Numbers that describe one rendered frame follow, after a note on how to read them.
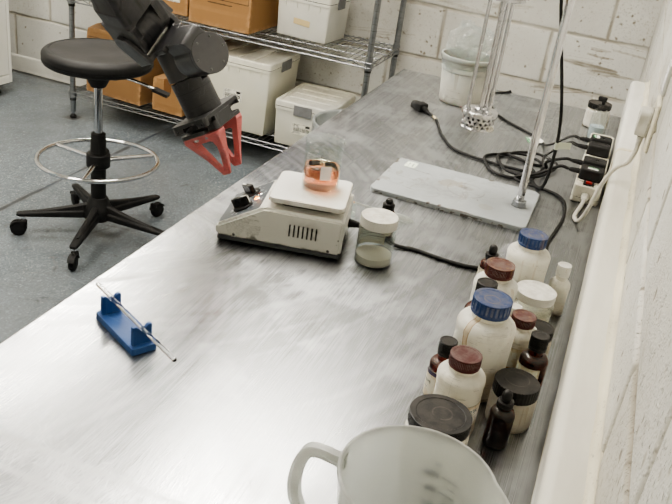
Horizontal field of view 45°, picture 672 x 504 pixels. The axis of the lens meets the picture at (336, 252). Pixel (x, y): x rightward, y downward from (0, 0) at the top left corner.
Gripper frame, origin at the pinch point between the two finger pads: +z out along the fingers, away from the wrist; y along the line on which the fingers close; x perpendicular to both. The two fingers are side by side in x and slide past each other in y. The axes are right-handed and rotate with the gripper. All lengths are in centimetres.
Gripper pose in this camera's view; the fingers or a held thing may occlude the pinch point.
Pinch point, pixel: (230, 164)
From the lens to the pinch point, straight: 127.9
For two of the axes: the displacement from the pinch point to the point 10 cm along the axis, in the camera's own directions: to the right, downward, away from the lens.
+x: -8.5, 1.8, 5.0
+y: 3.6, -5.0, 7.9
